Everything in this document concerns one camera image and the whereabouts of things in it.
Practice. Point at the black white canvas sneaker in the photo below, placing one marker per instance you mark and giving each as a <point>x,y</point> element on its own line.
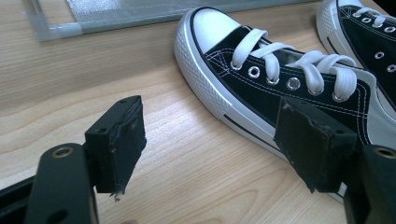
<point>358,34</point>
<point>249,90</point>

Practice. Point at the metal frame shoe rack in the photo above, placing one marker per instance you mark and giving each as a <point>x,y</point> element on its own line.
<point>124,12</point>

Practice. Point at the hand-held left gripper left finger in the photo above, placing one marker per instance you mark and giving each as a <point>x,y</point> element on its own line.
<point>120,149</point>

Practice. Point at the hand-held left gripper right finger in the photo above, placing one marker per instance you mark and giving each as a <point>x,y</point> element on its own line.
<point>311,146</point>

